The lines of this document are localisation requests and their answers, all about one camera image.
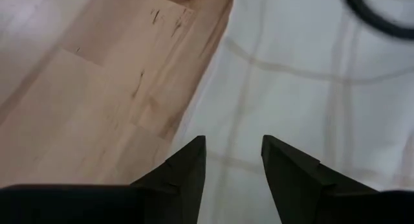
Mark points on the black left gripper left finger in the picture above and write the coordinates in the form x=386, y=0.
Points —
x=129, y=204

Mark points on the white towel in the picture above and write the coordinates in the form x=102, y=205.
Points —
x=291, y=104

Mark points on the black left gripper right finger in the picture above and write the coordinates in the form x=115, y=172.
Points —
x=323, y=204

